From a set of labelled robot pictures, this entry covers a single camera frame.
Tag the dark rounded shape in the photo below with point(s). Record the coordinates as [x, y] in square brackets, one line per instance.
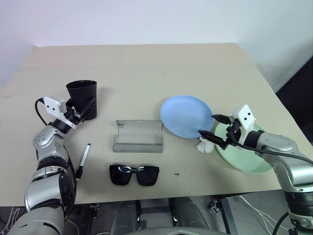
[126, 215]
[188, 211]

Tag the light green plate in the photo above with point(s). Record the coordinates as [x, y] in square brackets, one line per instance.
[234, 159]

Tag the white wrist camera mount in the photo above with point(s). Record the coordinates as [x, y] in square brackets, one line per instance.
[52, 105]
[247, 117]

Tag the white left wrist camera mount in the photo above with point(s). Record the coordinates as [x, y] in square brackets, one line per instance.
[52, 105]

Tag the grey robot torso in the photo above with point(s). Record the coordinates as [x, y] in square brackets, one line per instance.
[176, 231]

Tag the metal table clamp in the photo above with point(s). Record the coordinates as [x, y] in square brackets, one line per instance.
[215, 206]
[94, 209]

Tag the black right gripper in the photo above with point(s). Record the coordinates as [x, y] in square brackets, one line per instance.
[232, 132]

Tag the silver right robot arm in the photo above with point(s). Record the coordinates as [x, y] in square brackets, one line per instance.
[281, 144]

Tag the black plastic cup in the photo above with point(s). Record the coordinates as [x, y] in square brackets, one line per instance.
[83, 95]

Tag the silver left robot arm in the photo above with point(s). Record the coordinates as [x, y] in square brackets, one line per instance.
[46, 139]

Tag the black sunglasses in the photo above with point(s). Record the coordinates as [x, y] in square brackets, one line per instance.
[119, 176]

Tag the crumpled white tissue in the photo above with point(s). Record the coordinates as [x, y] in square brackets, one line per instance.
[204, 147]

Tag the white marker with black cap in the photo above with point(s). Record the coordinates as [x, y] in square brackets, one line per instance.
[84, 156]

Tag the grey open glasses case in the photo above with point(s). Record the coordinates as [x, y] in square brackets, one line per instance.
[137, 137]

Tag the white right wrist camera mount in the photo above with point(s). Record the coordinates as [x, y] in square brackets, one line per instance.
[247, 117]

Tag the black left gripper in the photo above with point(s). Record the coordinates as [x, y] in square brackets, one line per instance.
[73, 117]

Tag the light blue plate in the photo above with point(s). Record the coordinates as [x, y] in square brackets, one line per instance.
[183, 115]

